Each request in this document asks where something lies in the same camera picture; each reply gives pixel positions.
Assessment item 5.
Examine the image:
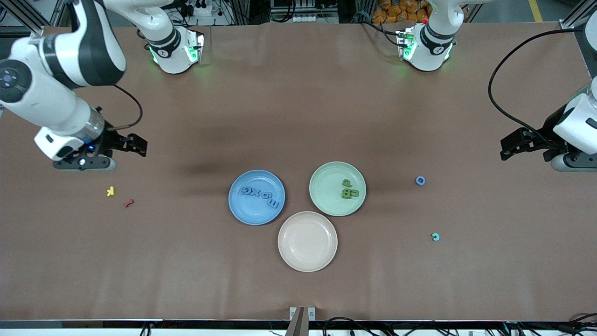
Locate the base connector panel green light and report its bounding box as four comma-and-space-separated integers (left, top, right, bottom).
396, 28, 417, 60
184, 29, 205, 64

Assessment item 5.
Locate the blue plate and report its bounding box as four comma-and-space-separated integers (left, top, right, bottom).
228, 169, 286, 226

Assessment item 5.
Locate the brown table cover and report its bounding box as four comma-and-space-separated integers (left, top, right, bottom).
0, 22, 597, 322

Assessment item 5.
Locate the pile of orange fruit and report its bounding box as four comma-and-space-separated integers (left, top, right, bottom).
372, 0, 432, 24

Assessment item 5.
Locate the beige plate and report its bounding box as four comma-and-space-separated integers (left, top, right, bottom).
278, 211, 338, 273

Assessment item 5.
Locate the green plate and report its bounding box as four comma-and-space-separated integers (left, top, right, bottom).
309, 161, 367, 217

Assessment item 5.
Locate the long white power strip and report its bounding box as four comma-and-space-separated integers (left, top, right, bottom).
274, 13, 337, 24

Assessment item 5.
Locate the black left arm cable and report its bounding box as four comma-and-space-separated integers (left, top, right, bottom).
487, 28, 586, 143

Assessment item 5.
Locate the aluminium frame post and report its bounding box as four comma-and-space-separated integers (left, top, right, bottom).
561, 0, 597, 33
10, 0, 45, 37

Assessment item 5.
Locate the small metal bracket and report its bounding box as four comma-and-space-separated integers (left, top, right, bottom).
289, 307, 316, 322

